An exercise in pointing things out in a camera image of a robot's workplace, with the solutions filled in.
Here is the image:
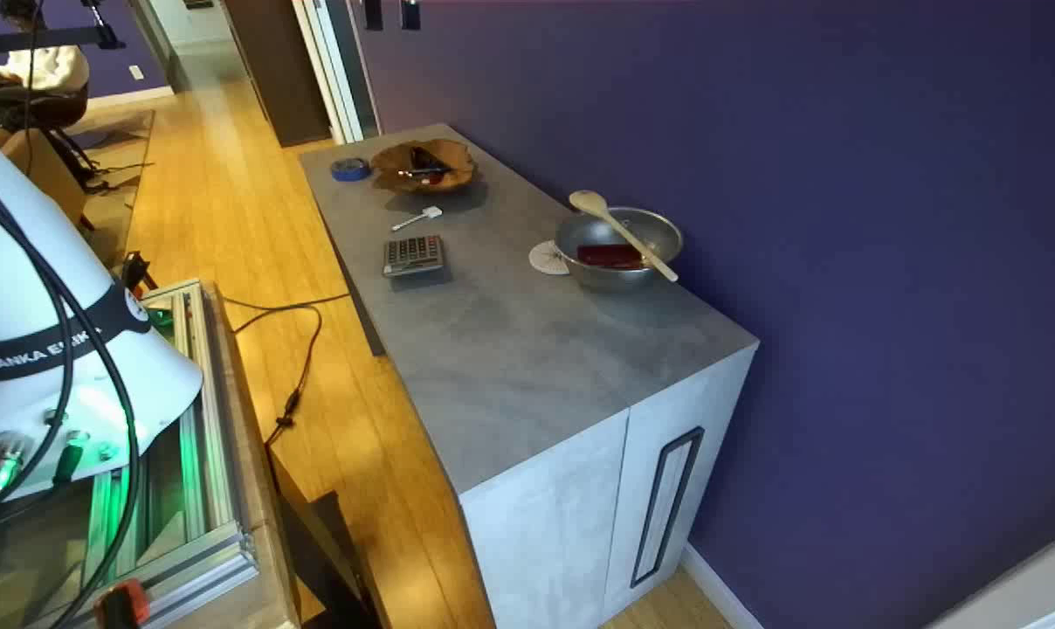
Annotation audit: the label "white door frame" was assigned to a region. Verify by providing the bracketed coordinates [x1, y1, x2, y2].
[289, 0, 383, 145]

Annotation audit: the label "white baseboard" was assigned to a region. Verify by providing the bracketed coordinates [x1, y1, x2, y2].
[676, 539, 763, 629]

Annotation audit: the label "dark sunglasses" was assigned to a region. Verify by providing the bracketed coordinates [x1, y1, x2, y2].
[395, 150, 456, 193]

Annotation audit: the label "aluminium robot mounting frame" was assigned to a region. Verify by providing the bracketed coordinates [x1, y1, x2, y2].
[0, 274, 264, 629]

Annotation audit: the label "black floor cable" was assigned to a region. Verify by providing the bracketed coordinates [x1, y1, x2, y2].
[216, 288, 357, 450]

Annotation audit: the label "black rectangular cabinet door handle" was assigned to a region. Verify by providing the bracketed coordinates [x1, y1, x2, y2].
[626, 421, 710, 590]

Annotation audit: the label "black ridged rectangular dish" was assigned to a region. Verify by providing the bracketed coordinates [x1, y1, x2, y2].
[380, 229, 454, 282]

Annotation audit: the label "silver metal bowl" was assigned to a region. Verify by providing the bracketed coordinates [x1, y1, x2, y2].
[553, 203, 688, 293]

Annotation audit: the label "white ledge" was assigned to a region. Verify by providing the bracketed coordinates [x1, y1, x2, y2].
[925, 520, 1055, 629]

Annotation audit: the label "white round coaster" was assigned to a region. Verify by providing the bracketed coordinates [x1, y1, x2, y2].
[525, 237, 571, 280]

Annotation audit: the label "black office chair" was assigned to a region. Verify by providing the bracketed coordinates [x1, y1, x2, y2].
[0, 0, 129, 196]

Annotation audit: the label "wooden spoon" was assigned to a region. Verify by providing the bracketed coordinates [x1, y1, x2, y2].
[564, 183, 681, 287]

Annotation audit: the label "dark wooden floor stand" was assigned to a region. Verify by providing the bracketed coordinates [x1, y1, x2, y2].
[264, 450, 383, 629]

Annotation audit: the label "red item inside bowl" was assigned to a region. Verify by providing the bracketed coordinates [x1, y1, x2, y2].
[571, 239, 647, 273]

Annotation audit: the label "dark wooden door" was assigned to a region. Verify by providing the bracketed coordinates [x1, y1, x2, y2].
[221, 0, 334, 150]

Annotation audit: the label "small silver spoon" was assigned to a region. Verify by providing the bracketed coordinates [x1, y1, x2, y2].
[388, 203, 448, 237]

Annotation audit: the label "grey concrete-look cabinet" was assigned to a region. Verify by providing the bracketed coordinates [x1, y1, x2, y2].
[298, 118, 763, 629]

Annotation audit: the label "red clamp knob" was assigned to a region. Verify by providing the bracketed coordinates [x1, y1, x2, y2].
[89, 576, 155, 629]

